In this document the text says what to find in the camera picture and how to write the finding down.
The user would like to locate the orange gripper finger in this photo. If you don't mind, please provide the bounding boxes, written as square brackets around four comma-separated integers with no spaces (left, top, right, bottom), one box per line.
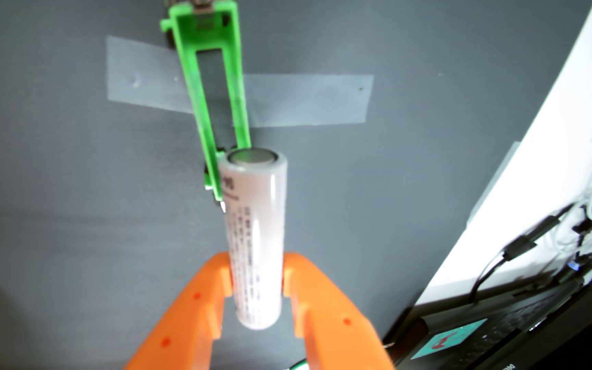
[124,251,235,370]
[282,252,395,370]

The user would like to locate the white cylindrical battery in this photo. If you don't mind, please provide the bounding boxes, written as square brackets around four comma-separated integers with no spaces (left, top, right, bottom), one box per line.
[217,147,289,331]

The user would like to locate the green battery holder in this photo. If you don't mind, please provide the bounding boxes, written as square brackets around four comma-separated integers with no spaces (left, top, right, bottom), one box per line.
[160,0,252,202]

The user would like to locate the dark grey table mat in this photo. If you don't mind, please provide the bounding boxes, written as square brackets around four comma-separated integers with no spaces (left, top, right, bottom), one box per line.
[0,0,592,370]

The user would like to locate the black Dell laptop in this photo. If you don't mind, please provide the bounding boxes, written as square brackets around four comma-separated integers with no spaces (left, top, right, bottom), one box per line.
[386,285,592,370]

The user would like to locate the translucent tape strip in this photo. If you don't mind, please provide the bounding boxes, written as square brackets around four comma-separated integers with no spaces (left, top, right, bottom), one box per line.
[107,35,375,128]

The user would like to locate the black adapter cable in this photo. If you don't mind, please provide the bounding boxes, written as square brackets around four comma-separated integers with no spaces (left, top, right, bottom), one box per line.
[468,203,577,304]

